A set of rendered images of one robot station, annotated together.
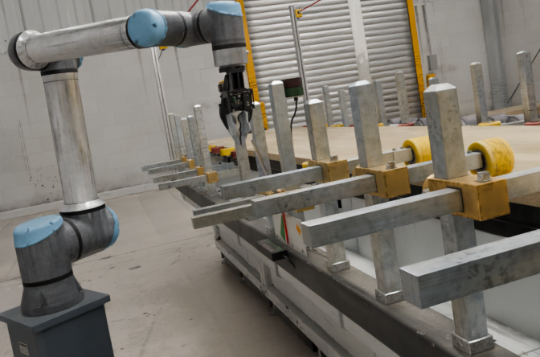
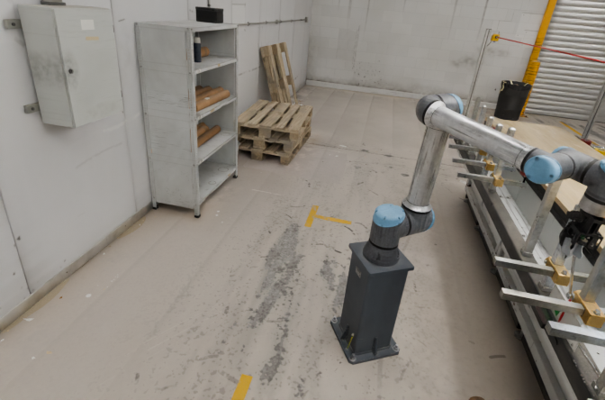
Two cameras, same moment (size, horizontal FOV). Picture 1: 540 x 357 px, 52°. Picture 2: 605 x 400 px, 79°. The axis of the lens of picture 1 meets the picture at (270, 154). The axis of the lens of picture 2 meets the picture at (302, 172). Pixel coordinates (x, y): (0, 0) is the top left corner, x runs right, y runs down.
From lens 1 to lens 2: 0.76 m
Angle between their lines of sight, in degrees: 32
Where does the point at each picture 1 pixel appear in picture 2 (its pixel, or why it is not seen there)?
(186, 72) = (488, 20)
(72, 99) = (442, 143)
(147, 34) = (540, 178)
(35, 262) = (382, 236)
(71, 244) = (404, 231)
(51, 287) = (384, 251)
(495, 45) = not seen: outside the picture
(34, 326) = (371, 274)
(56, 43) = (457, 129)
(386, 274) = not seen: outside the picture
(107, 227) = (427, 223)
